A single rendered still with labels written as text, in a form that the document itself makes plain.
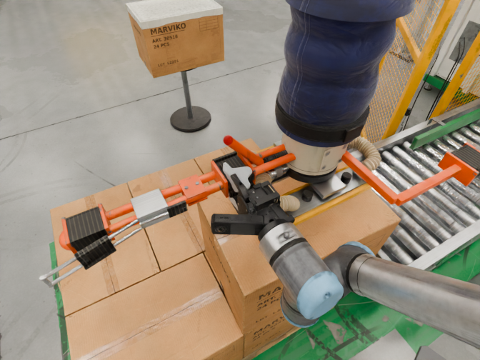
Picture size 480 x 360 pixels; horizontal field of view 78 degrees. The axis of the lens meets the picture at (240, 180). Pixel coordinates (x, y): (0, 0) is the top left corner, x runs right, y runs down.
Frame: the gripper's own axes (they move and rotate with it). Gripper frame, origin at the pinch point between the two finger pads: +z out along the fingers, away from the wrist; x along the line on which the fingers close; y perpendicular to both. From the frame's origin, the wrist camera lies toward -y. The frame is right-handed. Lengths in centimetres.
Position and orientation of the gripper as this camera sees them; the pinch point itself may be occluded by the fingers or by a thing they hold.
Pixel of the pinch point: (224, 177)
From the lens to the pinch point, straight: 74.5
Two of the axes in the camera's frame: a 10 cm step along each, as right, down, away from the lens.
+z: -4.8, -6.5, 5.9
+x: 0.0, -6.7, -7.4
